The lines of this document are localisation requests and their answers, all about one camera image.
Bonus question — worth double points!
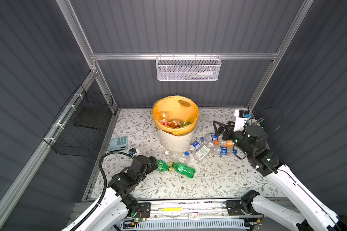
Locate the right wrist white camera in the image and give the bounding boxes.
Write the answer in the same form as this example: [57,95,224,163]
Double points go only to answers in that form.
[234,108,252,132]

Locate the orange label clear bottle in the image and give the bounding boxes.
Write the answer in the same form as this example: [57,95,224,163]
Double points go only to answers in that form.
[215,140,234,147]

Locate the yellow tool on rail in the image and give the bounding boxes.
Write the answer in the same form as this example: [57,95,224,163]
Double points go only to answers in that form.
[158,208,183,212]

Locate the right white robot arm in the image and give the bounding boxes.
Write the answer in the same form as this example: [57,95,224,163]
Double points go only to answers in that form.
[213,121,347,231]

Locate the right green soda bottle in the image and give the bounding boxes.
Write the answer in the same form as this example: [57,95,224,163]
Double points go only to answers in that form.
[169,162,196,179]

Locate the black wire side basket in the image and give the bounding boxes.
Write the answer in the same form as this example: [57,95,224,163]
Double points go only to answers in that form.
[43,87,113,157]

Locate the red label clear bottle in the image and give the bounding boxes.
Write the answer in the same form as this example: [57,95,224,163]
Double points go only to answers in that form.
[159,111,169,126]

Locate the white wire wall basket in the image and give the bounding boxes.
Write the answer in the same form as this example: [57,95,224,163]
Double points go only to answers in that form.
[155,55,222,81]

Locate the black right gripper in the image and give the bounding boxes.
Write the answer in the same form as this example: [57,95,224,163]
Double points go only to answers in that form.
[213,119,253,158]

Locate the brown cola bottle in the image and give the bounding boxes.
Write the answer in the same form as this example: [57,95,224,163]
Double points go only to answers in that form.
[168,119,183,129]

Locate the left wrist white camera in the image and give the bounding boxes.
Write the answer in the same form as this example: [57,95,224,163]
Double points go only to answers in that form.
[128,148,140,158]

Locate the wrist white camera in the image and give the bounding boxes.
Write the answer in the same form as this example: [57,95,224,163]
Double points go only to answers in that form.
[234,108,252,132]
[128,148,140,158]

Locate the pepsi label clear bottle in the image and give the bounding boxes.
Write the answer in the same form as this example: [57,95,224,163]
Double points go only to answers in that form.
[213,146,237,157]

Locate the green bottle yellow cap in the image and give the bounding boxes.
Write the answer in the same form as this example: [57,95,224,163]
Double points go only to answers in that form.
[182,121,191,127]

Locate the teal desk calculator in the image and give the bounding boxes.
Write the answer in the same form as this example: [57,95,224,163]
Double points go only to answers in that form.
[108,136,128,152]

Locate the cream ribbed waste bin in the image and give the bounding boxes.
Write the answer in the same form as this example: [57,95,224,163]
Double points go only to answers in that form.
[158,130,195,152]

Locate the orange plastic bin liner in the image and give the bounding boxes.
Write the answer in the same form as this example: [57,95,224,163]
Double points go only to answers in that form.
[151,95,200,136]

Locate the clear bottle white cap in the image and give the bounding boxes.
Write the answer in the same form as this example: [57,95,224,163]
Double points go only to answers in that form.
[164,150,190,165]

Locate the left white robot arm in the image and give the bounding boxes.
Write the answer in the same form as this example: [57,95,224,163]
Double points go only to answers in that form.
[63,151,158,231]

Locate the blue label water bottle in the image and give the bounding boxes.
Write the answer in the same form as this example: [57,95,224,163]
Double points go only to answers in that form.
[184,137,205,156]

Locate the green soda bottle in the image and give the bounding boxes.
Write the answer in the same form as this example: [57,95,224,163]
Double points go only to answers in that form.
[169,162,196,179]
[157,160,173,172]

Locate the left green soda bottle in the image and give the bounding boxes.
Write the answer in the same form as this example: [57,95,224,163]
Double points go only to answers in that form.
[157,160,173,172]

